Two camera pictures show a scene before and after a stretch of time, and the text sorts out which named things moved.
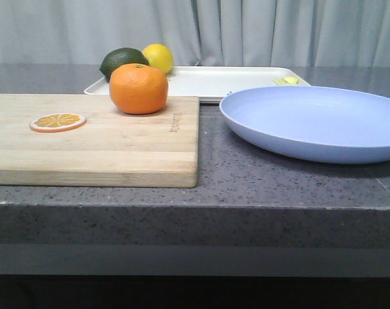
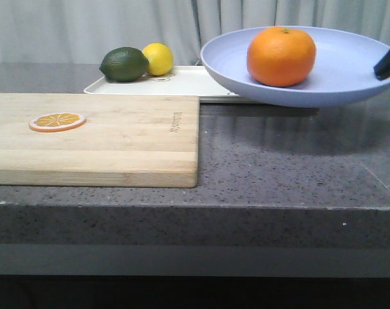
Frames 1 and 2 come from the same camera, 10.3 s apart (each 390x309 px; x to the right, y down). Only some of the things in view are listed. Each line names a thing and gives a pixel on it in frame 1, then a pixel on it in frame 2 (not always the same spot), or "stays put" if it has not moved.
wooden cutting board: x=113 y=149 stays put
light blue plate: x=328 y=125 to x=343 y=70
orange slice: x=57 y=122 stays put
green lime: x=119 y=57 stays put
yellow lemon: x=159 y=56 stays put
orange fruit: x=138 y=88 to x=281 y=56
